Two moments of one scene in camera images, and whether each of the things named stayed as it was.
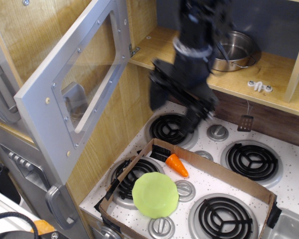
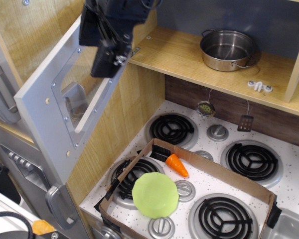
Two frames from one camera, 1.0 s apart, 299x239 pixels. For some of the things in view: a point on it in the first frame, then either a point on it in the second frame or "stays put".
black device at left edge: x=1 y=180 stays put
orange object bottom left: x=43 y=227 stays put
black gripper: x=188 y=78 to x=126 y=15
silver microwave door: x=63 y=100 stays put
